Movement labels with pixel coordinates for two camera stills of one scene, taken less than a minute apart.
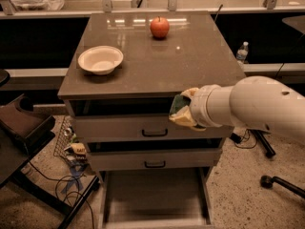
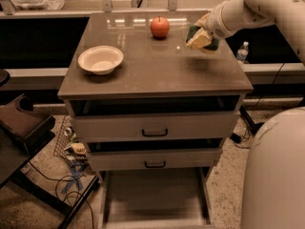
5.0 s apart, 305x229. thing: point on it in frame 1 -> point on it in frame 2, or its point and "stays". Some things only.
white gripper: (200, 106) -> (214, 25)
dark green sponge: (179, 103) -> (214, 44)
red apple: (159, 28) stays
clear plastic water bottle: (242, 52) stays
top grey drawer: (133, 118) stays
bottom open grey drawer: (155, 198) stays
